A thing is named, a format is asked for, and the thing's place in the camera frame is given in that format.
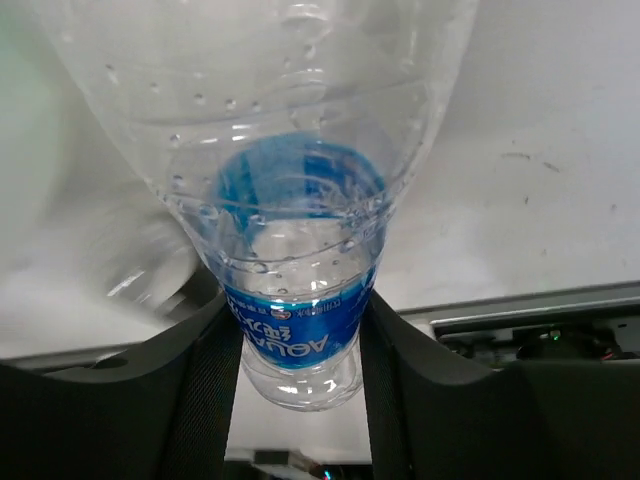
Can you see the blue label Aquarius bottle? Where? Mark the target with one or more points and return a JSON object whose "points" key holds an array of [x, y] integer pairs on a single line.
{"points": [[281, 136]]}

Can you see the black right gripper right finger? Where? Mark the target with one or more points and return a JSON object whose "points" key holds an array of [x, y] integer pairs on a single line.
{"points": [[433, 414]]}

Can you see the small black label bottle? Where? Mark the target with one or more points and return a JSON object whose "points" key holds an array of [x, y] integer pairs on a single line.
{"points": [[139, 253]]}

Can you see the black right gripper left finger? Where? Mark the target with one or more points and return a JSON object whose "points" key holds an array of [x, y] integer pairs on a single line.
{"points": [[159, 410]]}

